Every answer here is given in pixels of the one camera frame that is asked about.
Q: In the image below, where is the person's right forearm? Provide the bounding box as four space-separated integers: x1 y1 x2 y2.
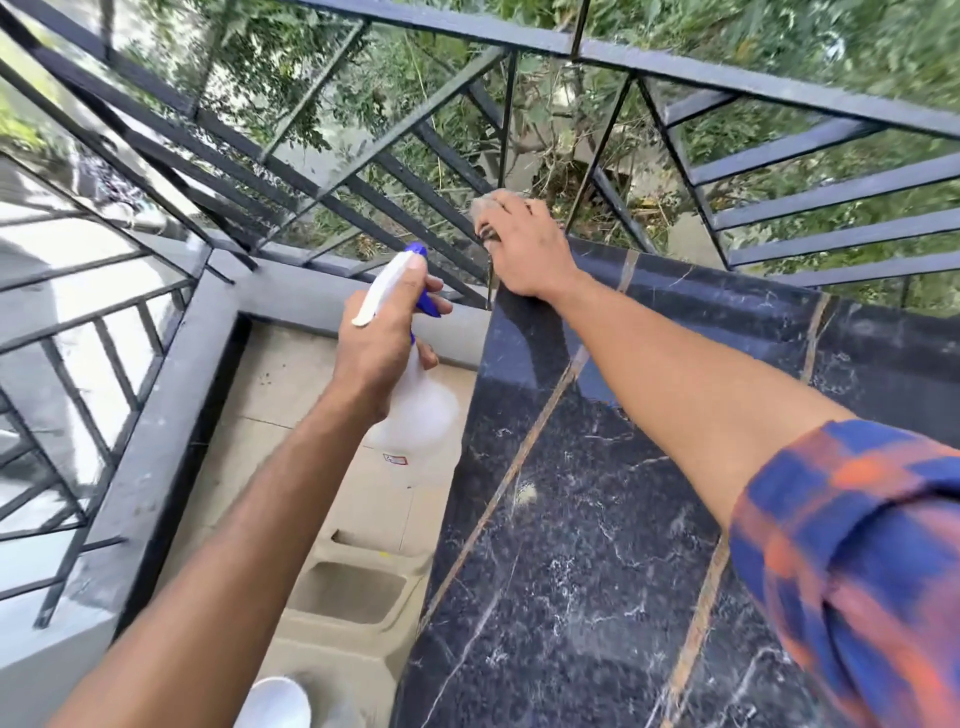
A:
558 273 856 530

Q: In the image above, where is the green foliage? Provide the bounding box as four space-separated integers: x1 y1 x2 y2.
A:
0 0 960 316

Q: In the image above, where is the person's right hand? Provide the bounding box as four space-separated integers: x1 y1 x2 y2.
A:
472 193 584 305

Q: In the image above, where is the plain white cup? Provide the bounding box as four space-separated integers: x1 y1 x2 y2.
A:
233 676 313 728

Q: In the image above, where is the person's left forearm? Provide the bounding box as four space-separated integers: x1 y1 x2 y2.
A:
44 389 376 728

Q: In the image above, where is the beige low stool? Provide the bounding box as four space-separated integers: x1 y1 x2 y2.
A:
251 524 440 728

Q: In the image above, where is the brown checked cloth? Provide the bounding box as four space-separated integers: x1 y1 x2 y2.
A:
468 188 530 245

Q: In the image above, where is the person's left hand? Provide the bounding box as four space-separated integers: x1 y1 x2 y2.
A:
329 254 455 427

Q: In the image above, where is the black metal railing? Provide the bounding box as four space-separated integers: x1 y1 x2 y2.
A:
0 0 960 631

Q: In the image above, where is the blue orange plaid shirt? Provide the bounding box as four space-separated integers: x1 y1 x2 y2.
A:
728 418 960 728

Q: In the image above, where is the dark marble table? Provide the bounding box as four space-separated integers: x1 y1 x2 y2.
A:
389 236 960 728

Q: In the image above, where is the white spray bottle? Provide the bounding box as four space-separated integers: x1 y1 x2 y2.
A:
350 242 460 489

